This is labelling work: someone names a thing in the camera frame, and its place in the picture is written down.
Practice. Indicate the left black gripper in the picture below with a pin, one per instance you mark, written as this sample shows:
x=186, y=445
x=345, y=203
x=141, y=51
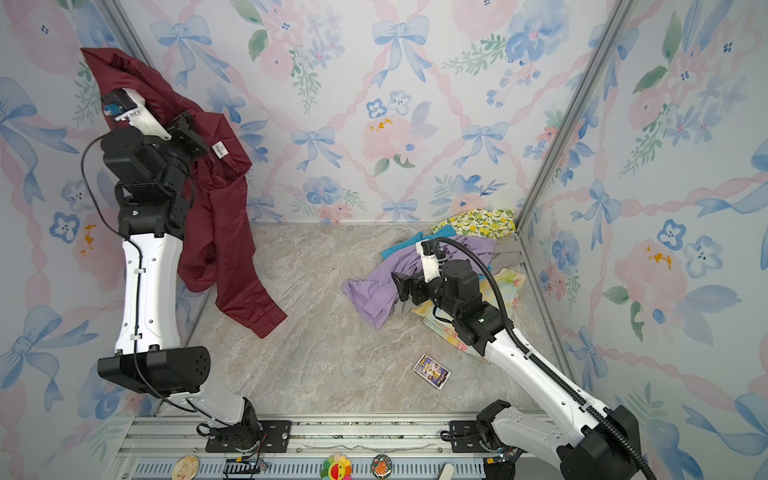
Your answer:
x=183, y=138

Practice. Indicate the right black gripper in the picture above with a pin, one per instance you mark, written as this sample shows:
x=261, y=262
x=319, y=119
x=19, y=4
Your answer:
x=405, y=288

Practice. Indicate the lavender purple cloth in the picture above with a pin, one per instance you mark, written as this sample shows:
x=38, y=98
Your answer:
x=375, y=296

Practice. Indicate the maroon cloth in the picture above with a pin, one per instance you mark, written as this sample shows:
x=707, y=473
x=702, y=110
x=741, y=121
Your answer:
x=218, y=245

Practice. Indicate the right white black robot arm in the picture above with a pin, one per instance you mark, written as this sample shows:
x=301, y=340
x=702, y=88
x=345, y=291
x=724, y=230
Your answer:
x=583, y=438

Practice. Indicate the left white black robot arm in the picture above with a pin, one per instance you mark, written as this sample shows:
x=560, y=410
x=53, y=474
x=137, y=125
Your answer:
x=149, y=357

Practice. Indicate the pastel floral cloth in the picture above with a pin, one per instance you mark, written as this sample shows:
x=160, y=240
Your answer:
x=509, y=283

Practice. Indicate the teal cloth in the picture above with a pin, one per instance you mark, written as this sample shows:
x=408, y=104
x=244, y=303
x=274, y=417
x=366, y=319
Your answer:
x=445, y=231

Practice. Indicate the grey cloth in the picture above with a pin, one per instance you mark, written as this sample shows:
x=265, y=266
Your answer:
x=508, y=254

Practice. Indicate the yellow lemon print cloth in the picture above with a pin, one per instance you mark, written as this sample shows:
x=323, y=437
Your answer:
x=493, y=224

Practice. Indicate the purple playing card box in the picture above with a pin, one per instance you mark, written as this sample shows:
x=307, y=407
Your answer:
x=431, y=371

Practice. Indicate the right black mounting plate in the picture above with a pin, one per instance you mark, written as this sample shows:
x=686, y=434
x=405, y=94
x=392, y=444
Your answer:
x=464, y=437

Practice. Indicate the black mounting plate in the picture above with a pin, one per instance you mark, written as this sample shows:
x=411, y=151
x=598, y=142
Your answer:
x=273, y=435
x=464, y=437

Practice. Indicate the white small object front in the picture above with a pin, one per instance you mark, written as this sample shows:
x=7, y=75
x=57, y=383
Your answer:
x=447, y=472

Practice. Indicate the colourful flower sticker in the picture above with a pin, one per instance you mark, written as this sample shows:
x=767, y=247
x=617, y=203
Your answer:
x=336, y=467

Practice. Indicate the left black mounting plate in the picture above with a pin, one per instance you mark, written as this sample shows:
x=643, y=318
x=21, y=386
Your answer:
x=273, y=435

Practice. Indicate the beige round sticker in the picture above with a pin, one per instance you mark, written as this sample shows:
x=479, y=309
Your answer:
x=186, y=468

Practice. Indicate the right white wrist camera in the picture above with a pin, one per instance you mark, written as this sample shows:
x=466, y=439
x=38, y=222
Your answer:
x=432, y=256

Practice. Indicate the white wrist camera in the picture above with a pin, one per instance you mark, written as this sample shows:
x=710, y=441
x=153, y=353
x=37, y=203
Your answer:
x=127, y=105
x=432, y=256

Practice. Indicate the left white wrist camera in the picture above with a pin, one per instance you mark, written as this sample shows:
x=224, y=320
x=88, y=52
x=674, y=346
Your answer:
x=127, y=105

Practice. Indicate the aluminium corner post left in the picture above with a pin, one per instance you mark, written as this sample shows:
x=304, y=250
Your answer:
x=122, y=28

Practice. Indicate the aluminium corner post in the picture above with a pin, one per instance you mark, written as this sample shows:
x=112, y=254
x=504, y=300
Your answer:
x=614, y=28
x=122, y=28

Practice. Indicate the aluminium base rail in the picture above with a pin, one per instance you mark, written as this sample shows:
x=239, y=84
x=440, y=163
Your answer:
x=412, y=441

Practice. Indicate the aluminium corner post right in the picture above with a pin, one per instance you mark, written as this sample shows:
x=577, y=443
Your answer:
x=614, y=28

